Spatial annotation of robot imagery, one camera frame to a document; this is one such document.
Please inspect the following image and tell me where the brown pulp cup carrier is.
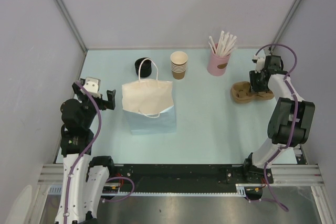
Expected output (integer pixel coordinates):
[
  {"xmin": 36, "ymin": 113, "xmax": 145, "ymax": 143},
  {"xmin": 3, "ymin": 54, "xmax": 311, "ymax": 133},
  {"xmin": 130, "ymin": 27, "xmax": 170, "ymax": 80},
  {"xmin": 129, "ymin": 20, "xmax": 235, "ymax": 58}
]
[{"xmin": 230, "ymin": 81, "xmax": 274, "ymax": 104}]

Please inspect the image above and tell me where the light blue paper bag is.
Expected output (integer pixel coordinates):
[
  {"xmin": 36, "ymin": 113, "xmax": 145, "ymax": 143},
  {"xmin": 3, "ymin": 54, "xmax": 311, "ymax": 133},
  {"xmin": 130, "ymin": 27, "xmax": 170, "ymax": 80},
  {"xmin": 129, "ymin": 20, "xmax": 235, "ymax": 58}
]
[{"xmin": 122, "ymin": 72, "xmax": 176, "ymax": 135}]

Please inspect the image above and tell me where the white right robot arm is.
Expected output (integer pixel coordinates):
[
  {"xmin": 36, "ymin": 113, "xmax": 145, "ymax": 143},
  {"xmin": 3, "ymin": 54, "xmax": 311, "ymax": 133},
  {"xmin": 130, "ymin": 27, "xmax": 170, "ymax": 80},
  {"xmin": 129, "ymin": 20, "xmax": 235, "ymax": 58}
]
[{"xmin": 242, "ymin": 55, "xmax": 315, "ymax": 183}]

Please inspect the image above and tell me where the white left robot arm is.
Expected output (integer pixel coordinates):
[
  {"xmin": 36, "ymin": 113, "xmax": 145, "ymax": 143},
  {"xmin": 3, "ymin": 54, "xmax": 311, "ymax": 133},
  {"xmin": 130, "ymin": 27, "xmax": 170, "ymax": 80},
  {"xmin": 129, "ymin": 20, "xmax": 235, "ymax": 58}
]
[{"xmin": 55, "ymin": 77, "xmax": 116, "ymax": 223}]

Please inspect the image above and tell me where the pink straw holder cup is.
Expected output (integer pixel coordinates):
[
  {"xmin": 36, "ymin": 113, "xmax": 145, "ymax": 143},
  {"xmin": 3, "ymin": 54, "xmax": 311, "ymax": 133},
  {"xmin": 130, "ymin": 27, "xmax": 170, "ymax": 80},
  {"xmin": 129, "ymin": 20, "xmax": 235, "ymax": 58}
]
[{"xmin": 207, "ymin": 49, "xmax": 230, "ymax": 76}]

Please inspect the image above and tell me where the stack of black lids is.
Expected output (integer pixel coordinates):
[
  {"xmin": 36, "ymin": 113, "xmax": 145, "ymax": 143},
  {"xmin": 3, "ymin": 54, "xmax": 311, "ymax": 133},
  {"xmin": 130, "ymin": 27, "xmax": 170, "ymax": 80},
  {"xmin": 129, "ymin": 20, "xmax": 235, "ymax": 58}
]
[{"xmin": 134, "ymin": 58, "xmax": 152, "ymax": 78}]

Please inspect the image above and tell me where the stack of brown paper cups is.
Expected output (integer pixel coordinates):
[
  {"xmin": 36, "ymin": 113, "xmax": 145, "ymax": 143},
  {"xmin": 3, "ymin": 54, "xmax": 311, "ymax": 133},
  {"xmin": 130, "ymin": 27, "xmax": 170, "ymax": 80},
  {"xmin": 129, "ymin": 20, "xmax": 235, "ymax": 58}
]
[{"xmin": 170, "ymin": 51, "xmax": 188, "ymax": 80}]

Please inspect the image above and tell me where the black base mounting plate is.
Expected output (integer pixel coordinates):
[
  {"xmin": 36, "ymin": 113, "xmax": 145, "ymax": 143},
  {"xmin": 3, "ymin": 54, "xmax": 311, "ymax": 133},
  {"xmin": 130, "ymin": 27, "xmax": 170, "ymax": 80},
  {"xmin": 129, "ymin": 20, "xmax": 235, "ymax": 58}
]
[{"xmin": 108, "ymin": 164, "xmax": 266, "ymax": 194}]

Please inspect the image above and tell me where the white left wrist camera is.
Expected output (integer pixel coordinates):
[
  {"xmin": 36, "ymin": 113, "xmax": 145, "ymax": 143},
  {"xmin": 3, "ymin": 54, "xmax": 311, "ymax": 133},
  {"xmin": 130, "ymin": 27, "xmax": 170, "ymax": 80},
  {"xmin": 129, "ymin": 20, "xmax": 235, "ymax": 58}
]
[{"xmin": 83, "ymin": 77, "xmax": 101, "ymax": 98}]

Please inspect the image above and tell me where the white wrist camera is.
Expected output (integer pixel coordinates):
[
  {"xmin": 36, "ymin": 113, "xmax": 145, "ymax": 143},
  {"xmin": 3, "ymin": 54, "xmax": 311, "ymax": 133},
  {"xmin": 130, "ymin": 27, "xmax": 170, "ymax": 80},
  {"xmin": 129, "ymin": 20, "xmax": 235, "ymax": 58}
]
[
  {"xmin": 252, "ymin": 55, "xmax": 266, "ymax": 73},
  {"xmin": 83, "ymin": 77, "xmax": 101, "ymax": 98}
]

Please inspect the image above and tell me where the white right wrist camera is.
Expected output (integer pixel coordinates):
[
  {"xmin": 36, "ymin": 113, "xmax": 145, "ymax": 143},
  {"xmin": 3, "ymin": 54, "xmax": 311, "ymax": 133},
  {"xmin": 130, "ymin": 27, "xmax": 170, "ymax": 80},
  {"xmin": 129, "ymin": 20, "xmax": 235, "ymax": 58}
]
[{"xmin": 252, "ymin": 55, "xmax": 266, "ymax": 73}]

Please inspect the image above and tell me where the aluminium frame rail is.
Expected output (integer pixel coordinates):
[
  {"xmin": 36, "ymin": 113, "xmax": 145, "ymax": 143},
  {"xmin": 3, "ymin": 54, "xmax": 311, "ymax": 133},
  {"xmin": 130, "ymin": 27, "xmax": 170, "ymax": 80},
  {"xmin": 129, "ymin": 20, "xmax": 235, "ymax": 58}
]
[{"xmin": 271, "ymin": 164, "xmax": 324, "ymax": 186}]

